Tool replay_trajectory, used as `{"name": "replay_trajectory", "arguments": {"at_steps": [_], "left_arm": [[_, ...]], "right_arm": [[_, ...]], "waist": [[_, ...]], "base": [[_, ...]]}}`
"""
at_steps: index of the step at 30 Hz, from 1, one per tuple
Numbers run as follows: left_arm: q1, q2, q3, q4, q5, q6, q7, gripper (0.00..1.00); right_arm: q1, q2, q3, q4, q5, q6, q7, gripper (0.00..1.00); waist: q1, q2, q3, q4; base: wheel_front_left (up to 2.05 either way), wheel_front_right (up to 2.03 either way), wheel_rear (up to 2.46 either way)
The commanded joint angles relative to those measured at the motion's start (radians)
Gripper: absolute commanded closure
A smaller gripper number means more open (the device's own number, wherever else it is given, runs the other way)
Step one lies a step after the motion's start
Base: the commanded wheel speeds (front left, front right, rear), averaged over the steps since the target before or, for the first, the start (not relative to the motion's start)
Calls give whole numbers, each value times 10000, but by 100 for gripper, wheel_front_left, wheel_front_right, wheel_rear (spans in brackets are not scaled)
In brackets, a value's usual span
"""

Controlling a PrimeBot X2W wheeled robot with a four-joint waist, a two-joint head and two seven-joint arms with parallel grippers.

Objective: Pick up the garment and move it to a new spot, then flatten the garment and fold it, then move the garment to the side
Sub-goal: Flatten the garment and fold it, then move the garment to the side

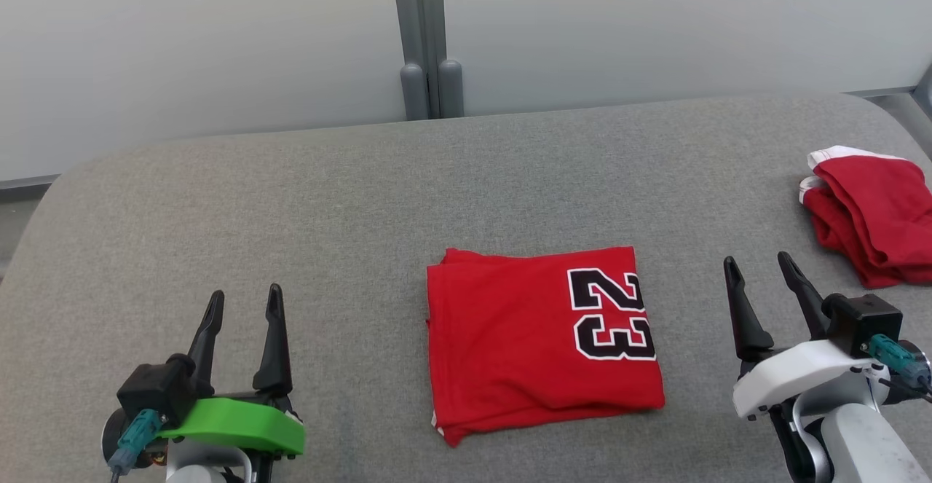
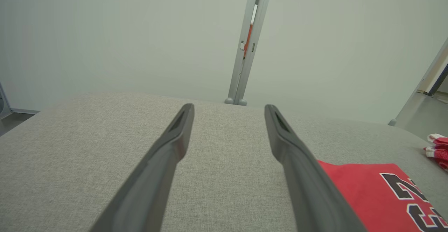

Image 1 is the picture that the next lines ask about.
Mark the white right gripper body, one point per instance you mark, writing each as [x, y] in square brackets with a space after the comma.
[794, 377]

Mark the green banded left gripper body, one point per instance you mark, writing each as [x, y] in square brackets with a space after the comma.
[233, 425]

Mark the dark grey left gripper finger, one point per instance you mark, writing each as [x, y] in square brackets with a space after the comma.
[274, 344]
[205, 344]

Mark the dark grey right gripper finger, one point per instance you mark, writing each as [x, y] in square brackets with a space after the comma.
[801, 293]
[746, 315]

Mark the red shorts white waistband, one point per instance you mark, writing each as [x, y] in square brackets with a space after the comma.
[881, 213]

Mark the red white basketball jersey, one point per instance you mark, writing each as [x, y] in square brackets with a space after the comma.
[524, 352]

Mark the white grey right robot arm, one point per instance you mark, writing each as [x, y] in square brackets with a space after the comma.
[852, 439]

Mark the grey fabric sofa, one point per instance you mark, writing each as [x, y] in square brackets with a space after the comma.
[291, 250]

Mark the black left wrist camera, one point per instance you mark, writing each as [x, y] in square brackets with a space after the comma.
[156, 392]

